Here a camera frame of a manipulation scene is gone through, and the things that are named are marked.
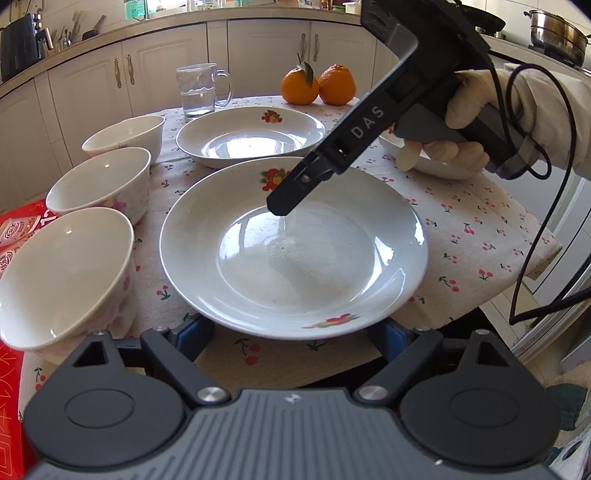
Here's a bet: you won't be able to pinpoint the person's right forearm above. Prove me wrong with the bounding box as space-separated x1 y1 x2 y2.
505 64 591 178

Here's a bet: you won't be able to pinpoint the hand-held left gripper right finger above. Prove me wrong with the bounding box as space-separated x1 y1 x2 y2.
355 318 508 409

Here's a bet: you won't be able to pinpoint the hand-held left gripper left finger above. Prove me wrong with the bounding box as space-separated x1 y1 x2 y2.
69 318 232 411

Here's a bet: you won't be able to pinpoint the white bowl pink flower print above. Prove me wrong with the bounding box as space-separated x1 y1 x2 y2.
0 207 140 355
45 146 153 227
82 115 166 165

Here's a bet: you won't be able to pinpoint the glass mug with water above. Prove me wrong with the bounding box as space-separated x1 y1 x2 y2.
175 63 235 120

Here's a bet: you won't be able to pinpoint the person's right hand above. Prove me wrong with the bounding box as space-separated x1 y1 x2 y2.
397 68 537 174

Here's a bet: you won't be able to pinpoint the cherry print tablecloth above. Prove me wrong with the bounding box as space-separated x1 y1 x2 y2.
18 94 565 416

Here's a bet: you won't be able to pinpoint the white kitchen cabinets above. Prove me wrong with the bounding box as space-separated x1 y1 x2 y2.
0 17 403 206

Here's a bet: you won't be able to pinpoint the kitchen utensil holder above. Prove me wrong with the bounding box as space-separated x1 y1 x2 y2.
50 11 83 51

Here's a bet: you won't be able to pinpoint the black wok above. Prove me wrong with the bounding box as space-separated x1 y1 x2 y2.
465 4 508 34

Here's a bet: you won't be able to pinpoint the red drink carton box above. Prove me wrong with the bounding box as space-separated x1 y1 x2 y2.
0 198 63 480

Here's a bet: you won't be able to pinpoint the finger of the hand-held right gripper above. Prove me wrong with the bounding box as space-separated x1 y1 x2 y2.
266 144 352 217

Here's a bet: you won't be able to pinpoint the black cable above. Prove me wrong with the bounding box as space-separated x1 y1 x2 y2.
480 44 591 326

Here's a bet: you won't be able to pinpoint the stainless steel pot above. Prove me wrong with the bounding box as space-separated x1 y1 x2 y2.
523 6 590 66

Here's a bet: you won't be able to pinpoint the small black frying pan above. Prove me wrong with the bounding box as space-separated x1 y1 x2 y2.
81 15 108 42

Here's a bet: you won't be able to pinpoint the orange with green leaf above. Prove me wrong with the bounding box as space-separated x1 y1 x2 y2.
280 53 321 105

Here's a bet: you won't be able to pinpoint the white plate fruit print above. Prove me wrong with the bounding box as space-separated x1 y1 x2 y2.
175 106 327 169
159 156 430 342
378 124 486 181

